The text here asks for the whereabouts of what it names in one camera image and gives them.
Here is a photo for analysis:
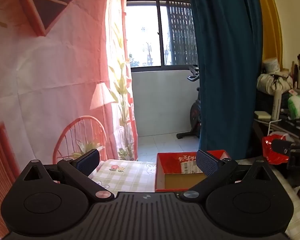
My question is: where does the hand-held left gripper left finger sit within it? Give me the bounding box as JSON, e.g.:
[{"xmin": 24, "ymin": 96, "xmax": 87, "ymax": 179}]
[{"xmin": 21, "ymin": 149, "xmax": 115, "ymax": 202}]

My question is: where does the white spray bottle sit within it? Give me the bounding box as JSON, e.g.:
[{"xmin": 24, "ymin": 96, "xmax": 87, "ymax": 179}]
[{"xmin": 271, "ymin": 90, "xmax": 283, "ymax": 121}]

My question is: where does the dark desk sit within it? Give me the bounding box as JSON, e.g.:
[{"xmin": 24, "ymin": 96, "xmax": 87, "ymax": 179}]
[{"xmin": 252, "ymin": 116, "xmax": 300, "ymax": 155}]

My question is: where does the teal curtain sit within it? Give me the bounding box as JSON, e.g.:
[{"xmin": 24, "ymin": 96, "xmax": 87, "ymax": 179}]
[{"xmin": 185, "ymin": 0, "xmax": 264, "ymax": 159}]

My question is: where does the plaid bunny print sheet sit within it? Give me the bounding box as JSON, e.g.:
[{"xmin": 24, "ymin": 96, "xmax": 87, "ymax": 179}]
[{"xmin": 89, "ymin": 157, "xmax": 300, "ymax": 240}]

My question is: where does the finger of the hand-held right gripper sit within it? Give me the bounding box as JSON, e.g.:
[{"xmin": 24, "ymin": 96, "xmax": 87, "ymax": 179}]
[{"xmin": 272, "ymin": 139, "xmax": 294, "ymax": 155}]

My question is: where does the dark framed window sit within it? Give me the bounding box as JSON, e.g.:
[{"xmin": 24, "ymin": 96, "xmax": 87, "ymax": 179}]
[{"xmin": 126, "ymin": 0, "xmax": 199, "ymax": 68}]

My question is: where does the red plastic bag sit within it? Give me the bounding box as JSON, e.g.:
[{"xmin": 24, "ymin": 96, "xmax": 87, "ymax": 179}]
[{"xmin": 262, "ymin": 133, "xmax": 294, "ymax": 165}]

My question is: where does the green and white plastic bag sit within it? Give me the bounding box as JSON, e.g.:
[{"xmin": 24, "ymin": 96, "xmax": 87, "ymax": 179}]
[{"xmin": 287, "ymin": 94, "xmax": 300, "ymax": 120}]

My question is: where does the white wire hook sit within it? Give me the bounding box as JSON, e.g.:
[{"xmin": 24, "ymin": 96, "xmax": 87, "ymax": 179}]
[{"xmin": 268, "ymin": 119, "xmax": 282, "ymax": 136}]

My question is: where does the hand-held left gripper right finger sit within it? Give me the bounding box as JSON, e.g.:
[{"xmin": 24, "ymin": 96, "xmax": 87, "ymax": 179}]
[{"xmin": 180, "ymin": 149, "xmax": 278, "ymax": 202}]

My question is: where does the white tied cloth bundle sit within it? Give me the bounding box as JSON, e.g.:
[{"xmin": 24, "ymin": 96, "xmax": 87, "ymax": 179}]
[{"xmin": 257, "ymin": 72, "xmax": 293, "ymax": 95}]

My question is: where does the yellow curtain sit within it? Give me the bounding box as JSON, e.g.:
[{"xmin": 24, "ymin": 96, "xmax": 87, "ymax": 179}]
[{"xmin": 255, "ymin": 0, "xmax": 283, "ymax": 65}]

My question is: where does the red cardboard box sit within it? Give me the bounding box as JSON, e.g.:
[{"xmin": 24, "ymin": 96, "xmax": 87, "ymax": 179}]
[{"xmin": 154, "ymin": 150, "xmax": 230, "ymax": 193}]

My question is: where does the white paper roll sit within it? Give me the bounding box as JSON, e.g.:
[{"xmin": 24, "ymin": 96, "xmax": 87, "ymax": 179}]
[{"xmin": 262, "ymin": 57, "xmax": 280, "ymax": 74}]

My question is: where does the black exercise bike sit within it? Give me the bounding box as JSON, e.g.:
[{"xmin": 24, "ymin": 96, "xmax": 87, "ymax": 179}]
[{"xmin": 176, "ymin": 65, "xmax": 202, "ymax": 140}]

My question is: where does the pink printed backdrop cloth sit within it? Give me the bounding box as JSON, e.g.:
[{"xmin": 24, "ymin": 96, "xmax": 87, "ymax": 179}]
[{"xmin": 0, "ymin": 0, "xmax": 139, "ymax": 238}]

